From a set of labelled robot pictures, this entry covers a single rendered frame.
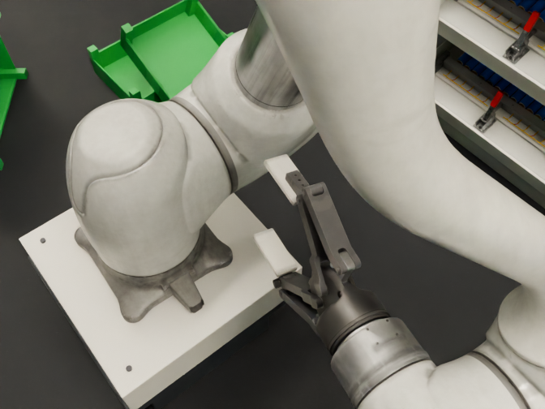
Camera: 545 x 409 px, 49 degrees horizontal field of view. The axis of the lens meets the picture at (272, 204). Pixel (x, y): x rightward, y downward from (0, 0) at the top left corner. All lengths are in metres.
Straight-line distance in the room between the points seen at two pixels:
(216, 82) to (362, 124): 0.45
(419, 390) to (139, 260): 0.40
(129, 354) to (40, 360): 0.36
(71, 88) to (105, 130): 0.86
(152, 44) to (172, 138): 0.78
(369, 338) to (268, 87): 0.29
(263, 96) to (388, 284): 0.61
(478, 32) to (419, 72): 0.93
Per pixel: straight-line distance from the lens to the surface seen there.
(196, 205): 0.77
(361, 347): 0.61
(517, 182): 1.40
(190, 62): 1.47
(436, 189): 0.36
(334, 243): 0.62
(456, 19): 1.26
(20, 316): 1.26
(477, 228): 0.41
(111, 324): 0.90
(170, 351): 0.86
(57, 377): 1.19
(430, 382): 0.59
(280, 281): 0.77
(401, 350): 0.61
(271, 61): 0.65
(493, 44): 1.22
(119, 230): 0.75
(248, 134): 0.75
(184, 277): 0.87
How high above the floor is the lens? 1.07
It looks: 57 degrees down
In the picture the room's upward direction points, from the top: straight up
